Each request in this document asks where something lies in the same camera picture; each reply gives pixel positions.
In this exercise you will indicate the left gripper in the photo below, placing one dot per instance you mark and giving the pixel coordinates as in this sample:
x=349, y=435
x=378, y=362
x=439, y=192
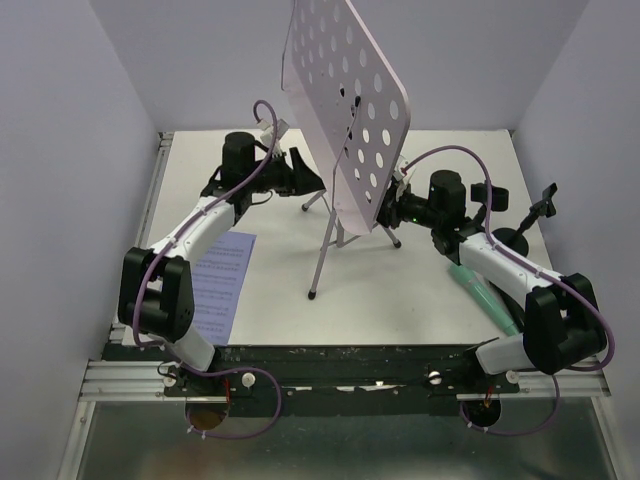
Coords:
x=301, y=176

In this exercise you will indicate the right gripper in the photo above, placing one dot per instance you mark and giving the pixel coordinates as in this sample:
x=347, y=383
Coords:
x=388, y=214

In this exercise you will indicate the white music stand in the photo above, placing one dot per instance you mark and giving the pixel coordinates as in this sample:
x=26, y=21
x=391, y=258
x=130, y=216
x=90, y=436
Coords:
x=351, y=108

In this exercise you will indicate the sheet music page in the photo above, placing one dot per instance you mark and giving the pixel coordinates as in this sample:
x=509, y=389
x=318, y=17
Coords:
x=217, y=279

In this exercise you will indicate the green microphone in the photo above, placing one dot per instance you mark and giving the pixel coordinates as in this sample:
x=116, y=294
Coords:
x=468, y=280

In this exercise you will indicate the black microphone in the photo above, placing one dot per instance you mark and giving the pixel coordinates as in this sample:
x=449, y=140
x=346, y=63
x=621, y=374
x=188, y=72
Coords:
x=507, y=300

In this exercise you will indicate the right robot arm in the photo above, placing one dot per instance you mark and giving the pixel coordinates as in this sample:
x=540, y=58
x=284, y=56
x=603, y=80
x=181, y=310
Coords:
x=560, y=323

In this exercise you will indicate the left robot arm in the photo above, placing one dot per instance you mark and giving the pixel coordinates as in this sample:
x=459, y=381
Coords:
x=156, y=295

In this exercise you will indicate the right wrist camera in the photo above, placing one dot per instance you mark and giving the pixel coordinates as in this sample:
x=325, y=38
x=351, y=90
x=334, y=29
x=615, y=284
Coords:
x=400, y=180

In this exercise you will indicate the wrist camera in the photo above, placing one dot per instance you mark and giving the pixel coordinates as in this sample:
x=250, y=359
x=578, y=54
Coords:
x=271, y=135
x=400, y=180

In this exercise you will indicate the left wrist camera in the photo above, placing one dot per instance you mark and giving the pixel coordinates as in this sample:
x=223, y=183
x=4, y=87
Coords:
x=271, y=135

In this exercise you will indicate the black mounting rail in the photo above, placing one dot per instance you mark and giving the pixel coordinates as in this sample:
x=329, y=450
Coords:
x=329, y=381

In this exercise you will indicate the aluminium frame rail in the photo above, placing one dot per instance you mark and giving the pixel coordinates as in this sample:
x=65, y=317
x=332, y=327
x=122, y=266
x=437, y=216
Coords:
x=127, y=375

